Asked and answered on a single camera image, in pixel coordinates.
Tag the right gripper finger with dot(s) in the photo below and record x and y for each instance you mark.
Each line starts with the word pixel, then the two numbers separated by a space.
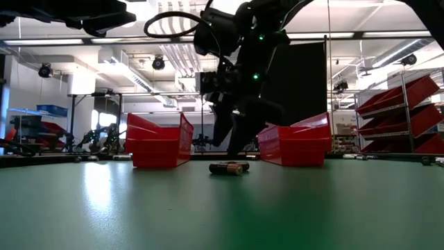
pixel 222 121
pixel 243 135

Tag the red storage bin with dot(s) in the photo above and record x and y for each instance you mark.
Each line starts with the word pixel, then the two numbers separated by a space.
pixel 57 129

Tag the black ceiling camera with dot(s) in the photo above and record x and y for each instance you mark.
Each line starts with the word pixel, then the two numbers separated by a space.
pixel 45 70
pixel 158 63
pixel 409 59

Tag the red shelf bin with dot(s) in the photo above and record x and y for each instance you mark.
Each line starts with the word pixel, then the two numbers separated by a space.
pixel 431 146
pixel 423 119
pixel 416 92

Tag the blue storage bin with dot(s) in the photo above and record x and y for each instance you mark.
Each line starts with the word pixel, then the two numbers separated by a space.
pixel 52 110

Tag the black rig frame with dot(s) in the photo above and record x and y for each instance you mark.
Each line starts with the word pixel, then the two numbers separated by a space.
pixel 202 132
pixel 71 121

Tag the copper and black battery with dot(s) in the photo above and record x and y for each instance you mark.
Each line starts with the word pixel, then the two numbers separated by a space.
pixel 225 169
pixel 244 166

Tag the red plastic bin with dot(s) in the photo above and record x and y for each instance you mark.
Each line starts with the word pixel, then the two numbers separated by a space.
pixel 156 152
pixel 298 149

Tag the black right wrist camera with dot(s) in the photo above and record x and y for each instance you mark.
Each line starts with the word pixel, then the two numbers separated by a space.
pixel 216 82

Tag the black camera on stand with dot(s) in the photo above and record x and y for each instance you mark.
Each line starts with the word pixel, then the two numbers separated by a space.
pixel 340 86

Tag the green table mat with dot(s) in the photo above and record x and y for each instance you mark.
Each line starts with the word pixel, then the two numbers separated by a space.
pixel 222 215

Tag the black background robot arm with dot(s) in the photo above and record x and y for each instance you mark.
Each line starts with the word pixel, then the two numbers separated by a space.
pixel 204 141
pixel 111 139
pixel 86 140

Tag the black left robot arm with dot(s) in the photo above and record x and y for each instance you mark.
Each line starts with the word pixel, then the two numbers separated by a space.
pixel 27 8

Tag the black divider panel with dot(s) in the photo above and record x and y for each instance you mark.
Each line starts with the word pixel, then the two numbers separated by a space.
pixel 305 87

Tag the cardboard box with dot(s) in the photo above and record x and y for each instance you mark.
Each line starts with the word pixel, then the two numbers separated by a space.
pixel 344 129

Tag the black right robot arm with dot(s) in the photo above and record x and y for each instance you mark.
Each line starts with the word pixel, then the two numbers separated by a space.
pixel 222 31

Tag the dark cart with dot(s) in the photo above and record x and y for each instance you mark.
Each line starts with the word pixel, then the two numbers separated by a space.
pixel 31 121

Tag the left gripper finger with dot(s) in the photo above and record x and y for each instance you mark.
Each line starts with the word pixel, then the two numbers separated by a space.
pixel 119 14

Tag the silver ventilation duct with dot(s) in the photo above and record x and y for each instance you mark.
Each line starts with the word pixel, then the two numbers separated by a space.
pixel 392 56

